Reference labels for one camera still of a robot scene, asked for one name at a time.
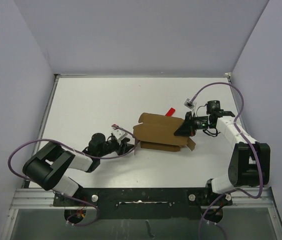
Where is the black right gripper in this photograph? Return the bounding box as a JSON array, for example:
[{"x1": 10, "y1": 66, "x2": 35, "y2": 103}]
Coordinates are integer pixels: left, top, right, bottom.
[{"x1": 174, "y1": 111, "x2": 213, "y2": 137}]

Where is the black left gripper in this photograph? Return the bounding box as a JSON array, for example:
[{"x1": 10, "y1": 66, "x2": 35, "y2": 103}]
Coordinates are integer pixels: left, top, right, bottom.
[{"x1": 98, "y1": 136, "x2": 134, "y2": 158}]

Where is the brown cardboard box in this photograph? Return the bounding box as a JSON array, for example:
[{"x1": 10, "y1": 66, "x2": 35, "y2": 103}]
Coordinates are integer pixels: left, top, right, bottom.
[{"x1": 133, "y1": 112, "x2": 196, "y2": 152}]

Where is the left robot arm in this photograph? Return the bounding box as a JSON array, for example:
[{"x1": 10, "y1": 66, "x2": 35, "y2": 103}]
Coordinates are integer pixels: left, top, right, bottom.
[{"x1": 22, "y1": 130, "x2": 136, "y2": 206}]

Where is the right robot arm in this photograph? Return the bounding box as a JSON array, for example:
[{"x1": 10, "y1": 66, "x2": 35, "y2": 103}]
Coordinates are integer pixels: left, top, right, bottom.
[{"x1": 174, "y1": 100, "x2": 271, "y2": 205}]

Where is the red rectangular block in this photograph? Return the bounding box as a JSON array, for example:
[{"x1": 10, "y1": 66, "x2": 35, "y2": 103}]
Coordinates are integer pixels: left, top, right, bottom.
[{"x1": 165, "y1": 107, "x2": 176, "y2": 117}]

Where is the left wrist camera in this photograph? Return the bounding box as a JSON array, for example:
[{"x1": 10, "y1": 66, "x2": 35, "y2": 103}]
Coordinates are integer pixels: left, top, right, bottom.
[{"x1": 112, "y1": 126, "x2": 127, "y2": 144}]

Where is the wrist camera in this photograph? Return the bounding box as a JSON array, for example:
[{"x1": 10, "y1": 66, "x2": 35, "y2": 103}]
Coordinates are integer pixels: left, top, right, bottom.
[
  {"x1": 184, "y1": 98, "x2": 196, "y2": 111},
  {"x1": 112, "y1": 126, "x2": 127, "y2": 144}
]

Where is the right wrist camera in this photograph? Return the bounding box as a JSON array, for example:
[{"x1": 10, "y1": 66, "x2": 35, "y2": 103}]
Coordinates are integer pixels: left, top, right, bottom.
[{"x1": 184, "y1": 98, "x2": 196, "y2": 111}]

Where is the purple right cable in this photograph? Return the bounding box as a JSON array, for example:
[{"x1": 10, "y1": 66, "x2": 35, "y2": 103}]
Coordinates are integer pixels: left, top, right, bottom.
[{"x1": 197, "y1": 81, "x2": 266, "y2": 240}]

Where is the purple cable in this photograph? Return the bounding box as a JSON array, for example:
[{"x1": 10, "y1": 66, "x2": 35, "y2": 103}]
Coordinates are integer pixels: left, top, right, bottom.
[
  {"x1": 197, "y1": 81, "x2": 266, "y2": 240},
  {"x1": 7, "y1": 123, "x2": 135, "y2": 180}
]

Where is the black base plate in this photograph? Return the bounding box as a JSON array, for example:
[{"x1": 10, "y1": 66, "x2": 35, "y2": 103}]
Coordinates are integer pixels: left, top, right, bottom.
[{"x1": 53, "y1": 187, "x2": 233, "y2": 224}]

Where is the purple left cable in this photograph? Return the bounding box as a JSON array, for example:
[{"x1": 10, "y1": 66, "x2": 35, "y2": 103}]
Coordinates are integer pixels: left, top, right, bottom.
[{"x1": 7, "y1": 123, "x2": 135, "y2": 180}]

